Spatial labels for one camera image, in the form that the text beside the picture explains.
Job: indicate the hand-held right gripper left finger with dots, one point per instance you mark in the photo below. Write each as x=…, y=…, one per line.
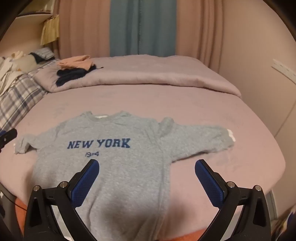
x=86, y=180

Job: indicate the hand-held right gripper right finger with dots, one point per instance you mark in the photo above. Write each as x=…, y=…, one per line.
x=207, y=183

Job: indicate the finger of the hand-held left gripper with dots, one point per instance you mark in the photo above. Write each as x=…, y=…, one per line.
x=8, y=136

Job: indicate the grey printed sweatshirt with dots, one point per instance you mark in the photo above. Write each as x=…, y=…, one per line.
x=129, y=166

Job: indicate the pile of white clothes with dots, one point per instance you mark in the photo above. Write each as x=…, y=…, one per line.
x=9, y=69

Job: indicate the plaid pillow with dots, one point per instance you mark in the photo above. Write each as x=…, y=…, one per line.
x=16, y=97

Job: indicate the pink bed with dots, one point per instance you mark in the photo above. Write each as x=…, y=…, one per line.
x=208, y=109

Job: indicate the navy garment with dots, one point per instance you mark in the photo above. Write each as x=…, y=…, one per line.
x=69, y=75

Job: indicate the striped pillow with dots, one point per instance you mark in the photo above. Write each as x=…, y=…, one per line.
x=47, y=52

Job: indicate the peach garment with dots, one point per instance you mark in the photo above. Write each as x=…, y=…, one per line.
x=74, y=62

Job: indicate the yellow hanging cloth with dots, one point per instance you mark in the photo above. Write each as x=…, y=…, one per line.
x=49, y=30

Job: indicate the pink folded comforter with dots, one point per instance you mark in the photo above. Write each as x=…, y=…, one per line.
x=150, y=71

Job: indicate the pink curtain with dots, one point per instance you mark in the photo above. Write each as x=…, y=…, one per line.
x=83, y=27
x=198, y=30

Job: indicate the blue curtain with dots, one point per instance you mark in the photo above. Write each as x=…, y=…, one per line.
x=141, y=27

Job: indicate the white wall shelf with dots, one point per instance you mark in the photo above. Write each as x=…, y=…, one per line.
x=34, y=16

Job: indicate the white wall strip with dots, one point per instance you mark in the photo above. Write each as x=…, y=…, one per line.
x=283, y=68

